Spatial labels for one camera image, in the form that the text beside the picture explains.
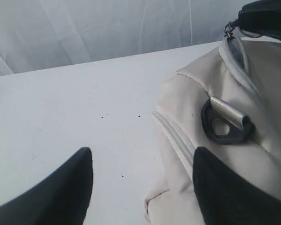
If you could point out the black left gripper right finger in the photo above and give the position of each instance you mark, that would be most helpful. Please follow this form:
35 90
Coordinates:
227 199

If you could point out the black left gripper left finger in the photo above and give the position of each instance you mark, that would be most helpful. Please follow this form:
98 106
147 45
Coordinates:
62 198

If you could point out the beige duffel bag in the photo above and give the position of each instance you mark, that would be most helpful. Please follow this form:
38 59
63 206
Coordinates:
228 101

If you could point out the white backdrop curtain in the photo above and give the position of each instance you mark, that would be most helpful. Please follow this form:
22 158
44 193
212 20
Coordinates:
40 34

